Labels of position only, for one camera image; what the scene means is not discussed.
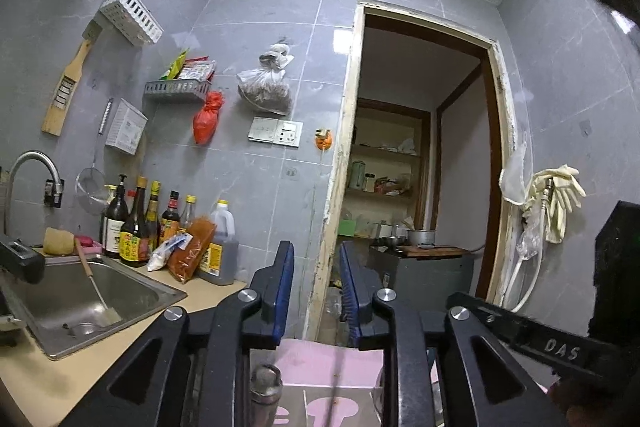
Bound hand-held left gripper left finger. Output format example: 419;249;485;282
59;240;296;427

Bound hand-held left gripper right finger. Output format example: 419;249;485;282
340;241;571;427

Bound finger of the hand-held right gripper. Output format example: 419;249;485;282
445;291;602;381

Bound black chopstick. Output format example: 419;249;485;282
324;347;344;427

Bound steel peeler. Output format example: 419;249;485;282
250;364;284;427

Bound white plastic utensil holder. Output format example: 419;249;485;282
250;387;386;427

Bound small dark pot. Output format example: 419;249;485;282
377;234;407;253

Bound large dark oil jug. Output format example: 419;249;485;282
197;200;241;286

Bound pink floral tablecloth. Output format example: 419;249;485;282
277;339;441;408

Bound grey cabinet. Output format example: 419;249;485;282
367;248;476;315

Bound cream rubber gloves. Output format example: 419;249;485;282
522;164;586;244

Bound crumpled clear plastic bag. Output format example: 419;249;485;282
515;217;544;261

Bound steel cooking pot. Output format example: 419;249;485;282
406;228;437;248

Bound wooden cutting board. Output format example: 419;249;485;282
395;244;471;258

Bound orange seasoning packet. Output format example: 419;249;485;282
166;215;217;285

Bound clear slim bottle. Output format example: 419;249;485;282
179;195;197;233

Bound white blue packet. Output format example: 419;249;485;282
147;232;193;273

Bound red cap sauce bottle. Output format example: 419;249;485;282
159;190;182;248

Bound brown storage shelf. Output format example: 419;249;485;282
350;98;432;239

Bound yellow cap sauce bottle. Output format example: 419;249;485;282
144;180;162;253

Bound yellow label soy bottle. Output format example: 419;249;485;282
120;177;152;268

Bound dark pump sauce bottle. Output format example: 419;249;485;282
102;174;132;258

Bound red plastic bag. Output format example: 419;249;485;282
193;91;224;145

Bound pink soap dish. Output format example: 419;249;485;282
75;234;104;254

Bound clear bag of dried goods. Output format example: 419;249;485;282
236;38;296;116

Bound steel sink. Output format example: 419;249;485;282
0;252;189;361

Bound metal mesh strainer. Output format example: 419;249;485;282
75;98;115;215

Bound tan loofah sponge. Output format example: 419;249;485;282
42;227;76;257

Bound yellow green snack packet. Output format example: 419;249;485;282
160;49;190;80

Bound beige kitchen counter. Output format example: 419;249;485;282
0;247;249;427

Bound steel faucet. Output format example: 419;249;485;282
4;150;66;233

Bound wooden paddle board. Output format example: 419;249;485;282
41;21;103;138

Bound worn door frame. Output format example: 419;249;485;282
302;0;519;343

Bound white wall socket panel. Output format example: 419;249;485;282
248;117;304;148

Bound wooden handled dish brush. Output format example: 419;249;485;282
75;234;123;327

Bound white wall box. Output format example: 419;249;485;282
105;98;149;154

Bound grey wall rack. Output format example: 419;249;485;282
143;79;213;104

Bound white wall basket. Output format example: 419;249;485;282
99;0;164;46

